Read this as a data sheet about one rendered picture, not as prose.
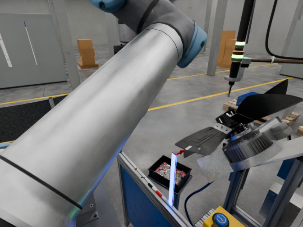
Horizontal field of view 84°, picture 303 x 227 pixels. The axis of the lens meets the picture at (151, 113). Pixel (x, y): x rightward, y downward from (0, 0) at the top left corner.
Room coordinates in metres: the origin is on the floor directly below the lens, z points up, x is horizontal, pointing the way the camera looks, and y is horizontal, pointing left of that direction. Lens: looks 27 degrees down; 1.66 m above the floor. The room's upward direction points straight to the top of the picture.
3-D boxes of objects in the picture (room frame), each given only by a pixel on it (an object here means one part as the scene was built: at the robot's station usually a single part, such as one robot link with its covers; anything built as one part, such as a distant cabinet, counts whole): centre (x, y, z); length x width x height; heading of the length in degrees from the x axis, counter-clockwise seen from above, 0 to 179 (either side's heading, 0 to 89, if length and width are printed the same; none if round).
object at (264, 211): (0.64, -0.76, 0.73); 0.15 x 0.09 x 0.22; 37
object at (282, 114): (3.00, -2.49, 0.31); 0.60 x 0.42 x 0.33; 125
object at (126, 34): (0.46, 0.04, 1.65); 0.08 x 0.08 x 0.05
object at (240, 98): (3.41, -2.20, 0.25); 0.60 x 0.41 x 0.22; 125
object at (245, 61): (0.77, -0.38, 1.50); 0.09 x 0.07 x 0.10; 72
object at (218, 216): (0.35, -0.24, 1.08); 0.04 x 0.04 x 0.02
